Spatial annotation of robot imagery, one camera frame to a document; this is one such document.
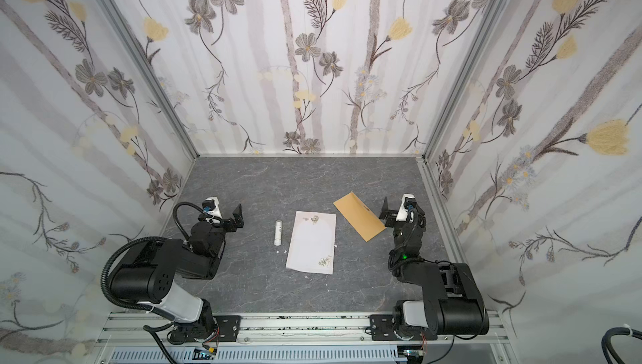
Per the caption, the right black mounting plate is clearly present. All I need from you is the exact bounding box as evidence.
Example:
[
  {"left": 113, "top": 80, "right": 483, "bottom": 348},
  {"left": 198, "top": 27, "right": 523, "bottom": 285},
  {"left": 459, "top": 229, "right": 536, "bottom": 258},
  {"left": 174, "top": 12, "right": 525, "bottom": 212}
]
[{"left": 369, "top": 313, "right": 438, "bottom": 342}]

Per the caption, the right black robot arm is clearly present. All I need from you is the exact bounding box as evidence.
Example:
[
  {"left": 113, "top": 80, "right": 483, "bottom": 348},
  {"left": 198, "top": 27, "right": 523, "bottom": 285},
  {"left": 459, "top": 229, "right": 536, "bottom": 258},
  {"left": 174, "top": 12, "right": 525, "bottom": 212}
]
[{"left": 371, "top": 194, "right": 490, "bottom": 341}]

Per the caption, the black cable bottom right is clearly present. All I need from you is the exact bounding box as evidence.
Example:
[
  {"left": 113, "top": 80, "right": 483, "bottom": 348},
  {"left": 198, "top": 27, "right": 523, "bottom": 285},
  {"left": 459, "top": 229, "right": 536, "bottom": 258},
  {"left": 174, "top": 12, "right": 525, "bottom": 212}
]
[{"left": 601, "top": 326, "right": 642, "bottom": 364}]

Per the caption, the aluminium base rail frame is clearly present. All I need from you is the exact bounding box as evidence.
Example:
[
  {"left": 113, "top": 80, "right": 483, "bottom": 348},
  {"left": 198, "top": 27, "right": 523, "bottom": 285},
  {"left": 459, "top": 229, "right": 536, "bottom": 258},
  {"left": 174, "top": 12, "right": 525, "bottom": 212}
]
[{"left": 92, "top": 310, "right": 518, "bottom": 364}]

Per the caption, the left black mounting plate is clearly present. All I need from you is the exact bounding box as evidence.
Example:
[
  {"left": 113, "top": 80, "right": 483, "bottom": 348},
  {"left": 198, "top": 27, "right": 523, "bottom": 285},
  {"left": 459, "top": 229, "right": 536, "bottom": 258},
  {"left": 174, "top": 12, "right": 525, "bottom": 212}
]
[{"left": 167, "top": 314, "right": 242, "bottom": 343}]

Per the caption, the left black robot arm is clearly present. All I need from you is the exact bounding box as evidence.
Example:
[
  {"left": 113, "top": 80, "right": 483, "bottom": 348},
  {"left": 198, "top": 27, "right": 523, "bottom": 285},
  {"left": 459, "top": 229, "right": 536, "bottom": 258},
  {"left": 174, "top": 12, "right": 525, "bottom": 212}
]
[{"left": 100, "top": 197, "right": 244, "bottom": 345}]

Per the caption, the white perforated cable duct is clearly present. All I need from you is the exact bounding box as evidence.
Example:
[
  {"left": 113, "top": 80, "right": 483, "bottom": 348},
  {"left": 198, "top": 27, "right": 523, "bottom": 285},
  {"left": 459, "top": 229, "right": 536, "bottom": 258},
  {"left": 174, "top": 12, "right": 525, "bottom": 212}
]
[{"left": 107, "top": 346, "right": 408, "bottom": 364}]

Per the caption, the white glue stick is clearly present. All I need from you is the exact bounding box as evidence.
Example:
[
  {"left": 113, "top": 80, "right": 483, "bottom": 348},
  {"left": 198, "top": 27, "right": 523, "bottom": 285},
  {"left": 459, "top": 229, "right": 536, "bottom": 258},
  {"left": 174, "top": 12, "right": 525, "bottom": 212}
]
[{"left": 274, "top": 220, "right": 283, "bottom": 246}]

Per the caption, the black mounting plate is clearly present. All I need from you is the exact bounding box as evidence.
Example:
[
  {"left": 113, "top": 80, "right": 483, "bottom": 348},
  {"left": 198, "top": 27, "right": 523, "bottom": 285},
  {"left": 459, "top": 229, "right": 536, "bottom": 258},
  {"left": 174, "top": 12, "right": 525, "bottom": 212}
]
[
  {"left": 369, "top": 313, "right": 438, "bottom": 342},
  {"left": 167, "top": 314, "right": 242, "bottom": 343}
]

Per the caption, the white floral letter paper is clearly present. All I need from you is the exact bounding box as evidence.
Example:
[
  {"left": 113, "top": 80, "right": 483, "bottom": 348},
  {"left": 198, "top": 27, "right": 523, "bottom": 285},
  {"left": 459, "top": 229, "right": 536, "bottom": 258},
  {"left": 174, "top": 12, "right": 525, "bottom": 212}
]
[{"left": 286, "top": 211, "right": 336, "bottom": 275}]

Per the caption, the left black corrugated cable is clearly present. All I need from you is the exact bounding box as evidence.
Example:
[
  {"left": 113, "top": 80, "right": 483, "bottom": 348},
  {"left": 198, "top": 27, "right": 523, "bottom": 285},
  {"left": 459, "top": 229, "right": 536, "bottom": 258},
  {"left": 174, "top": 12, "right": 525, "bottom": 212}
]
[{"left": 99, "top": 236, "right": 169, "bottom": 312}]

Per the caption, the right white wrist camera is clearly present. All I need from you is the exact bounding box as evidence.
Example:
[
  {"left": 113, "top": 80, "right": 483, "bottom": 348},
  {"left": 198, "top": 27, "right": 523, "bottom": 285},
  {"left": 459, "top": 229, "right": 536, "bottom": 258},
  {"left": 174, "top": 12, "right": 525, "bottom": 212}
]
[{"left": 396, "top": 193, "right": 416, "bottom": 222}]

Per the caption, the brown kraft envelope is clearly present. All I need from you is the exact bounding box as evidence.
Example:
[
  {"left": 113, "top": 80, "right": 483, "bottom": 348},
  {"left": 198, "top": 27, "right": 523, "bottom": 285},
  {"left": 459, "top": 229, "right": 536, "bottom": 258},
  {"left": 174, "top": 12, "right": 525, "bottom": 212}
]
[{"left": 334, "top": 193, "right": 386, "bottom": 242}]

